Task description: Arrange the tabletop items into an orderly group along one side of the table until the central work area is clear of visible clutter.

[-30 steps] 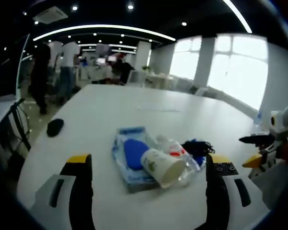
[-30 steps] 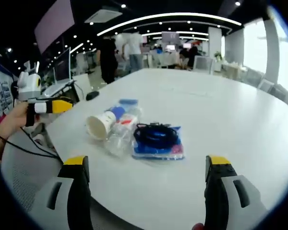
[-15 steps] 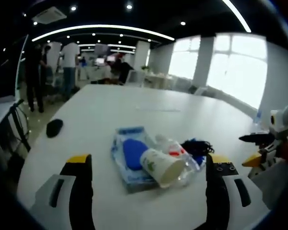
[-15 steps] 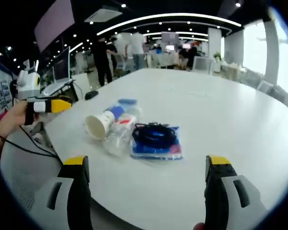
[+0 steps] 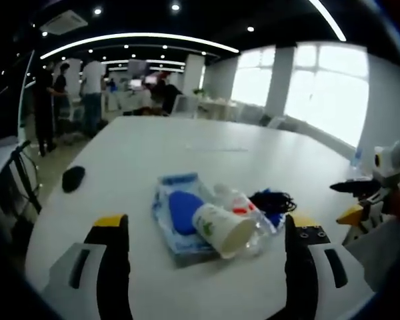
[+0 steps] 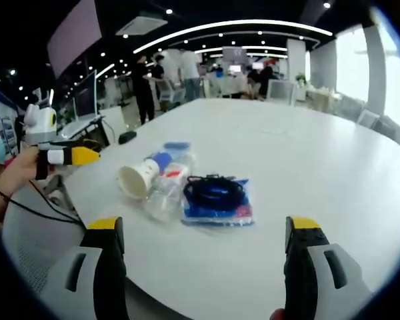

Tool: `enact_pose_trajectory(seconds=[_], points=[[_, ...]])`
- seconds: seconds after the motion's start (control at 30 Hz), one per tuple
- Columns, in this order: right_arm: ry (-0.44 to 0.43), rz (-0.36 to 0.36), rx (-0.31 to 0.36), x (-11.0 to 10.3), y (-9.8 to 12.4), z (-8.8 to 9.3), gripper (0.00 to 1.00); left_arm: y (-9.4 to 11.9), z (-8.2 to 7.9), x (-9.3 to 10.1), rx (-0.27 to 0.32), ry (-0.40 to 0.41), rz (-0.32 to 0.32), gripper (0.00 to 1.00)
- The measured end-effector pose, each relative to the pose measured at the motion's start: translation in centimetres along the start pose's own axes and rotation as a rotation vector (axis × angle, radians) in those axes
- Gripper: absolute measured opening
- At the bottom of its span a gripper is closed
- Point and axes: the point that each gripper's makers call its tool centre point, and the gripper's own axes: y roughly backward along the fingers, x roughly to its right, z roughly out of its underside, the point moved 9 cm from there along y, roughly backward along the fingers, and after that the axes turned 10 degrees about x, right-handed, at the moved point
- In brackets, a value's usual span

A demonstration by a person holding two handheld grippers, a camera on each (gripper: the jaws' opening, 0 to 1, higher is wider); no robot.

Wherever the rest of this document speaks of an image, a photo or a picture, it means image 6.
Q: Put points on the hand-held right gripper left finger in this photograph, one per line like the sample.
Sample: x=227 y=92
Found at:
x=96 y=283

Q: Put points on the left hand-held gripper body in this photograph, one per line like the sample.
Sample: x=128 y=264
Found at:
x=41 y=121

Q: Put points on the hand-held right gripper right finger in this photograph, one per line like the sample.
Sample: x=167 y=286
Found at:
x=306 y=273

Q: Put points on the black computer mouse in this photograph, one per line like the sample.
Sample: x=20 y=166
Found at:
x=127 y=137

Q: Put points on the white paper cup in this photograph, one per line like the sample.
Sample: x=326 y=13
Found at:
x=136 y=181

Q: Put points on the clear plastic bottle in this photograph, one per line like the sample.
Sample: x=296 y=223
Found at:
x=168 y=196

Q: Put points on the small blue packet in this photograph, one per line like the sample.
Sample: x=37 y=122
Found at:
x=176 y=145

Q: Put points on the blue printed plastic packet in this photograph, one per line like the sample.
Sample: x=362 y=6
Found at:
x=220 y=216

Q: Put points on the person's left hand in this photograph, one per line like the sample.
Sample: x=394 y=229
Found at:
x=23 y=165

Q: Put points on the person's right hand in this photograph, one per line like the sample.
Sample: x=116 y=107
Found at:
x=278 y=315

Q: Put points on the white desk with black legs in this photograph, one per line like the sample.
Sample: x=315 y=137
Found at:
x=83 y=125

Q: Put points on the computer monitor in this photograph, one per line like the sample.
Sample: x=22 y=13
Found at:
x=86 y=98

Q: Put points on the grey mesh office chair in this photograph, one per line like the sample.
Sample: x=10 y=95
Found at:
x=33 y=240

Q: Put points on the large hanging display screen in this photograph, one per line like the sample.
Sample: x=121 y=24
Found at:
x=75 y=36

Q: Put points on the white office chair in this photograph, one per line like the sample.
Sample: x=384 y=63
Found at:
x=170 y=91
x=280 y=91
x=368 y=118

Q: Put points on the white table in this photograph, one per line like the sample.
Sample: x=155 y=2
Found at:
x=253 y=150

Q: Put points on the ceiling air conditioner unit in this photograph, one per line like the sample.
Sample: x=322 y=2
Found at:
x=141 y=23

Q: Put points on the potted green plant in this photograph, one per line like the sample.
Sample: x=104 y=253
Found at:
x=300 y=78

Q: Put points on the curved ceiling light strip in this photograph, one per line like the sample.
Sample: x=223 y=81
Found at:
x=233 y=26

